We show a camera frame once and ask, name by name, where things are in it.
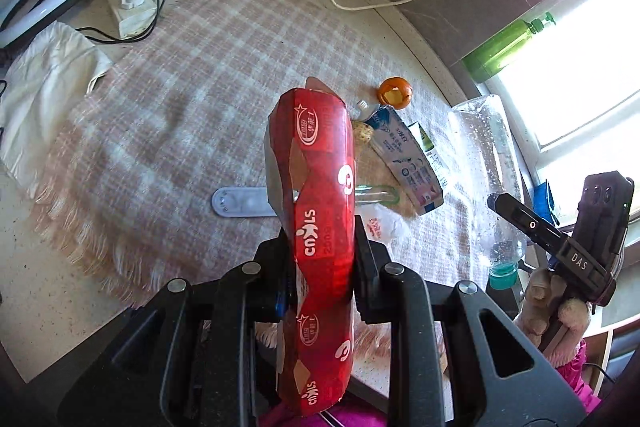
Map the blue silver toothpaste tube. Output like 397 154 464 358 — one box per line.
357 100 444 216

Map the right hand white glove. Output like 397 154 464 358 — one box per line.
514 269 591 367

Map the white milk carton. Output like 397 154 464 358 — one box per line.
409 121 449 190

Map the pink checkered cloth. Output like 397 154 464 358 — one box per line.
32 0 492 303

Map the pink right sleeve forearm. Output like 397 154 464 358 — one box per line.
556 340 601 413

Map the red cardboard box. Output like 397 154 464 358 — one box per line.
265 77 355 417

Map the crumpled clear plastic bag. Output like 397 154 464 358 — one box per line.
356 204 395 249

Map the clear plastic bottle teal cap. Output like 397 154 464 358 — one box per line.
450 94 526 291

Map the green glass tube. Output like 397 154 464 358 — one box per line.
355 184 400 207

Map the white cloth bag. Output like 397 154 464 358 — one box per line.
1 22 113 198

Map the green soap bottle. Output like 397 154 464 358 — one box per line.
462 12 555 83

